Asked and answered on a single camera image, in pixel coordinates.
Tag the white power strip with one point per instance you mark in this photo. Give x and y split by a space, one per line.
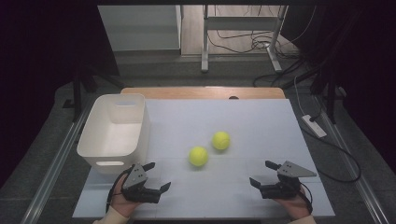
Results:
314 126

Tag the white plastic basket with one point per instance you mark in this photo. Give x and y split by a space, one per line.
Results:
112 140

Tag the person's right hand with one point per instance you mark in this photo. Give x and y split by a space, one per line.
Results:
295 207

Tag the person's left hand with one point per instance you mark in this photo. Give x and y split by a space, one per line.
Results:
120 205

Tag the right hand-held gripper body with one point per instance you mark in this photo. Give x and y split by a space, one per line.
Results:
291 171

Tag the aluminium rail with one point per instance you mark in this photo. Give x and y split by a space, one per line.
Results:
53 174
358 180

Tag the white cabinet panel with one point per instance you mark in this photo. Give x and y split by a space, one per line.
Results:
140 28

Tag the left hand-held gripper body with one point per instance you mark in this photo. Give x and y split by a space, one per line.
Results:
137 179

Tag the black stand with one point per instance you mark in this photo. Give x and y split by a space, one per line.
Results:
330 96
77 93

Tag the yellow tennis ball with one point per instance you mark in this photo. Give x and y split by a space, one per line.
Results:
198 156
221 140

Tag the white metal desk frame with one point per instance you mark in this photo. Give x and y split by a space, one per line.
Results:
239 23

